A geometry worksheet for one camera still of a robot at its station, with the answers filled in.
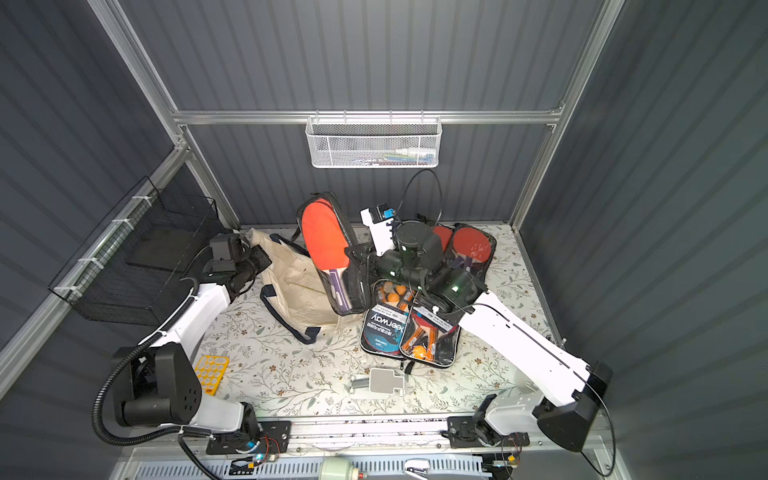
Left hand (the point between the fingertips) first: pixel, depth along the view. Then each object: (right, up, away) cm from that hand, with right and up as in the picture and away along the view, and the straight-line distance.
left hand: (268, 252), depth 87 cm
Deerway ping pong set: (+34, -21, +4) cm, 40 cm away
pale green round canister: (+25, -46, -24) cm, 58 cm away
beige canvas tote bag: (+3, -14, +12) cm, 19 cm away
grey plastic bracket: (+33, -34, -10) cm, 49 cm away
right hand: (+28, +1, -27) cm, 39 cm away
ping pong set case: (+48, -25, -1) cm, 54 cm away
